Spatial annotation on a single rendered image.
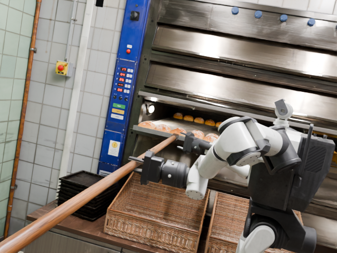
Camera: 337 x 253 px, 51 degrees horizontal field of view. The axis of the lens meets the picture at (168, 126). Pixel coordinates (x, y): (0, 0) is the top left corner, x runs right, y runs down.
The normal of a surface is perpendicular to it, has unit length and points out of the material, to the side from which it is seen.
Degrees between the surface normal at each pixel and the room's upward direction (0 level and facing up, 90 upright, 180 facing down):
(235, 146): 74
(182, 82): 70
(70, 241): 90
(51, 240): 90
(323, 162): 90
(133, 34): 90
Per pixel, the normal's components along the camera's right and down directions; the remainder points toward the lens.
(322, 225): -0.12, -0.25
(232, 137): -0.42, -0.25
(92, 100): -0.20, 0.08
